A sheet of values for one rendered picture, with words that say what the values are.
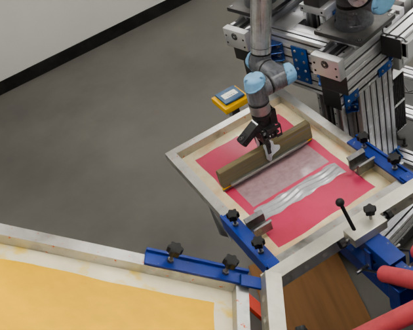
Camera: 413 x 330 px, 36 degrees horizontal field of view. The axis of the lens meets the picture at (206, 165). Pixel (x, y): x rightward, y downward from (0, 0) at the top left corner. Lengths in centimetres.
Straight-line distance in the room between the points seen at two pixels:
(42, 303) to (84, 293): 11
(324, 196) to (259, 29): 63
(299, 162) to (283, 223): 31
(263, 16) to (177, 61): 292
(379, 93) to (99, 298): 188
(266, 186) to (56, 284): 96
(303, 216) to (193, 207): 162
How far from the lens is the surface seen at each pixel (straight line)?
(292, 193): 229
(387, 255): 196
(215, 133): 261
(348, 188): 229
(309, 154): 244
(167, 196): 390
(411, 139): 360
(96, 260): 176
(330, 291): 317
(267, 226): 215
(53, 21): 557
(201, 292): 180
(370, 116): 313
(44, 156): 468
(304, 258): 198
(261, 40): 229
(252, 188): 236
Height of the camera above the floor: 256
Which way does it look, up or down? 40 degrees down
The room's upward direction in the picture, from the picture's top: 19 degrees counter-clockwise
